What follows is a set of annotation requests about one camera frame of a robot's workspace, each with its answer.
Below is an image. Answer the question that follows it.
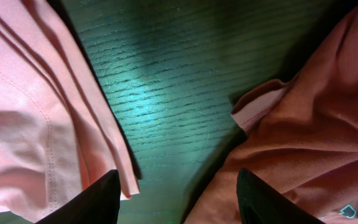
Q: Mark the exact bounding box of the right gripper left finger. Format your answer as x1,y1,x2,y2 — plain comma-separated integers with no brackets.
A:
36,170,121,224

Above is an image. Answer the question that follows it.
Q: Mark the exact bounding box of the red printed t-shirt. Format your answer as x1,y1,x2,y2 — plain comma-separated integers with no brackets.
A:
185,6,358,223

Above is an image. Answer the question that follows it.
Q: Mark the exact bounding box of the pink t-shirt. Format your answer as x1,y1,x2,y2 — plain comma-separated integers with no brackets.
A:
0,0,140,222

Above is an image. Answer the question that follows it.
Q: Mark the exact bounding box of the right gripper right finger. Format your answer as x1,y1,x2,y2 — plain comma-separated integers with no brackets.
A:
236,169,323,224

